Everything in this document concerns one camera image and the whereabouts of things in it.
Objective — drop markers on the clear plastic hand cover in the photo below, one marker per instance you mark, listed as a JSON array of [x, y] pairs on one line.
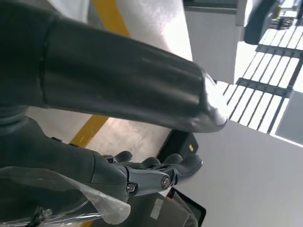
[[106, 206]]

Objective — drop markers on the black case with yellow sticker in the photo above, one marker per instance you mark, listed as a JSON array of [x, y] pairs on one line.
[[182, 142]]

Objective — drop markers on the stainless steel workbench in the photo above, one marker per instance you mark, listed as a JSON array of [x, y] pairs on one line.
[[132, 137]]

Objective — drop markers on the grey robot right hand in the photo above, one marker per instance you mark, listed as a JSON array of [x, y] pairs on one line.
[[94, 72]]

